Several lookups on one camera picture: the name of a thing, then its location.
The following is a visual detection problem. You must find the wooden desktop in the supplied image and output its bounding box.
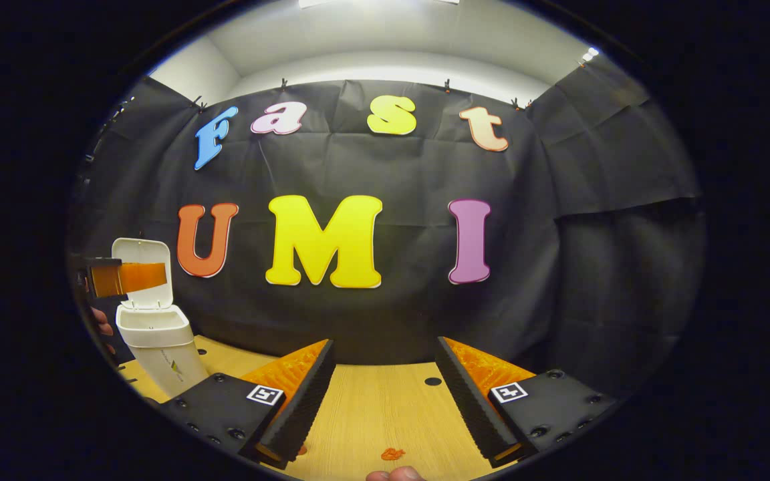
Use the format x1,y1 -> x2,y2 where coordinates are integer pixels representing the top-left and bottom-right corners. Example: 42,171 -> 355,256
118,334 -> 526,481

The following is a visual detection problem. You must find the black backdrop cloth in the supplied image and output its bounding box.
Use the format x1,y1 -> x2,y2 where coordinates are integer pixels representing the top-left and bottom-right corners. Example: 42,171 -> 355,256
68,50 -> 705,402

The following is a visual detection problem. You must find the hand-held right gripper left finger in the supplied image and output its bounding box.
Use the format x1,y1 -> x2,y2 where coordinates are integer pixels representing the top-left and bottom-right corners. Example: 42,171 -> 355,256
158,339 -> 337,470

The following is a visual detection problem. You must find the white desktop garbage bin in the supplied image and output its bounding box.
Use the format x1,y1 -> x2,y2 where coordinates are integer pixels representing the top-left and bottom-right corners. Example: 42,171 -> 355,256
111,237 -> 211,399

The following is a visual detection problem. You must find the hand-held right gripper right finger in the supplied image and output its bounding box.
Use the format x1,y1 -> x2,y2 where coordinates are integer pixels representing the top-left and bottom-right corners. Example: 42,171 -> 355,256
435,336 -> 620,468

